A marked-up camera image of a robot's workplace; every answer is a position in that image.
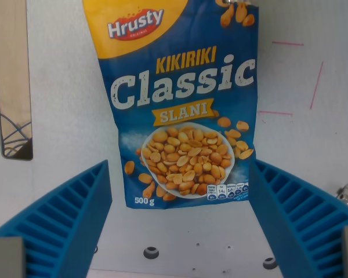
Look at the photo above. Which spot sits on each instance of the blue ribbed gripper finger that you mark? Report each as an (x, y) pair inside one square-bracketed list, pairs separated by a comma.
[(55, 220), (301, 220)]

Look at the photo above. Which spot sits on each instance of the blue Hrusty peanut bag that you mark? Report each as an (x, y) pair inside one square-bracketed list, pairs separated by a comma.
[(181, 101)]

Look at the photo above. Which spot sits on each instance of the metal clip holding bag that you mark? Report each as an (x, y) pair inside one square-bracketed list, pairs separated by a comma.
[(235, 2)]

